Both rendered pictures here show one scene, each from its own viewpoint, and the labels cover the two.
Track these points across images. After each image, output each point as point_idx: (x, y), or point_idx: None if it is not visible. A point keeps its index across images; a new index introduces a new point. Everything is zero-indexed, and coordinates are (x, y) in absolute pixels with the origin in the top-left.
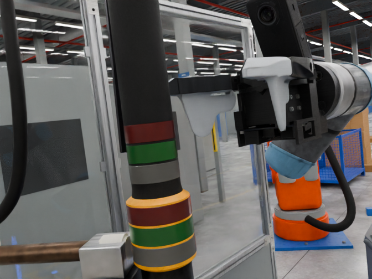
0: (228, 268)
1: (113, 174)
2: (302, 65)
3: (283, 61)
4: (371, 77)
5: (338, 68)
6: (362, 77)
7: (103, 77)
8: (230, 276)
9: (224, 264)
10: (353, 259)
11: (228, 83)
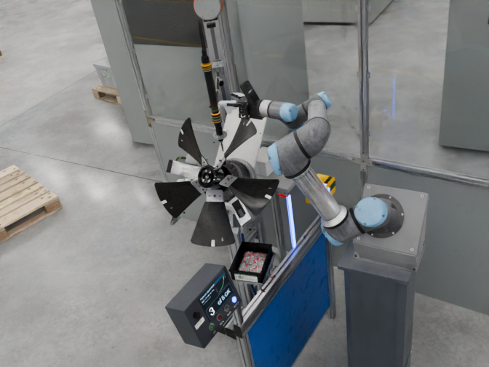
0: (452, 179)
1: (361, 80)
2: (230, 105)
3: (224, 103)
4: (284, 113)
5: (262, 106)
6: (275, 111)
7: (362, 25)
8: (452, 186)
9: (447, 175)
10: None
11: (239, 98)
